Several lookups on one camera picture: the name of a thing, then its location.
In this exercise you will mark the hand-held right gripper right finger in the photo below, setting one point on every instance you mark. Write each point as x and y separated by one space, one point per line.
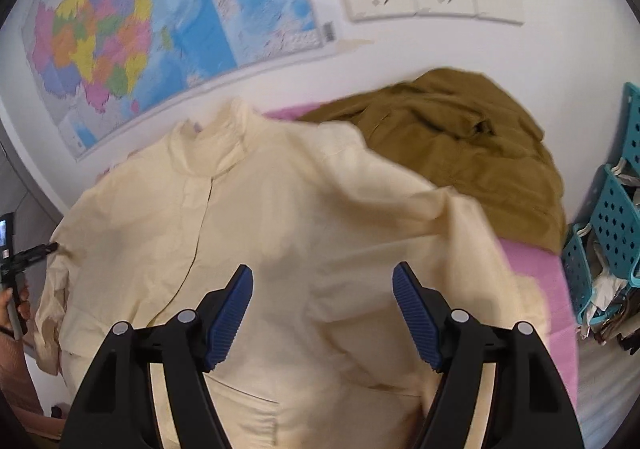
415 319

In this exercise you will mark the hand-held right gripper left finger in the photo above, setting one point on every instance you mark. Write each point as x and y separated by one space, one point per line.
230 314

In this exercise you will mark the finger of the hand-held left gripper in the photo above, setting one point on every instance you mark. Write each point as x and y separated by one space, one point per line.
35 253

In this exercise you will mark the cream jacket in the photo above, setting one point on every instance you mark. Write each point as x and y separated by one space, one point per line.
300 209

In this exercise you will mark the person's left forearm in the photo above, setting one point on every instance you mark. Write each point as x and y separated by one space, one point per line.
17 369

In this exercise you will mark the person's left hand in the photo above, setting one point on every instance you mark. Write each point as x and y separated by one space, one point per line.
7 309

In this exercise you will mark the pink printed blanket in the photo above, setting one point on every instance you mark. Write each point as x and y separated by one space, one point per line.
545 289

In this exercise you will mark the teal plastic basket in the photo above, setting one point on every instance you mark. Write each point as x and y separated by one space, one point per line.
615 224
575 264
631 124

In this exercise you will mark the olive brown garment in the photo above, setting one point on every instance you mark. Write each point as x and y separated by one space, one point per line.
450 139

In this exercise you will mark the teal plastic baskets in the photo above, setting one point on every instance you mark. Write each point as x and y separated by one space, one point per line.
610 294

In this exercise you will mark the large colourful wall map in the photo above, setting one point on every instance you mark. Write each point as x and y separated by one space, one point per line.
100 29

